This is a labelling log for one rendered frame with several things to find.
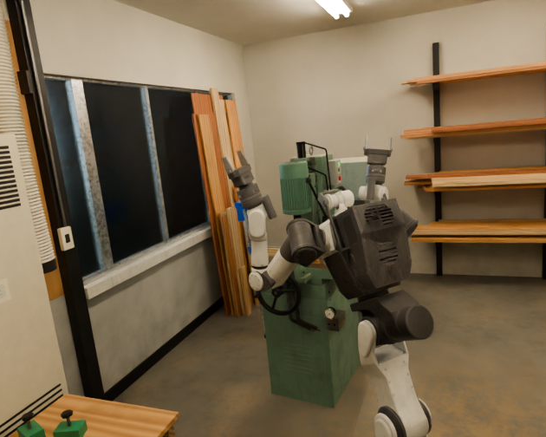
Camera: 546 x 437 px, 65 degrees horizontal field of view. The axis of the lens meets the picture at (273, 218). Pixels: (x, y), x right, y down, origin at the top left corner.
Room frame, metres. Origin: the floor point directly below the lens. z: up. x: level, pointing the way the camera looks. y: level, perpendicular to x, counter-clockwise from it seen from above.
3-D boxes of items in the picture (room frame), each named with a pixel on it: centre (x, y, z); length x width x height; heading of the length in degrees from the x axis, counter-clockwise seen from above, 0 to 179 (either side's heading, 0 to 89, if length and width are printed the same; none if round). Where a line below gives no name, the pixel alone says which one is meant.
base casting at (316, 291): (2.71, -0.21, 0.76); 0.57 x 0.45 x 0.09; 151
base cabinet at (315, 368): (2.71, -0.21, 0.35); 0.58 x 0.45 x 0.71; 151
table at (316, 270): (2.49, -0.14, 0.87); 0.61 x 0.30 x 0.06; 61
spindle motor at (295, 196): (2.61, -0.15, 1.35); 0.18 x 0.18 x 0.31
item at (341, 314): (2.35, -0.31, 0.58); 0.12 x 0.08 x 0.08; 151
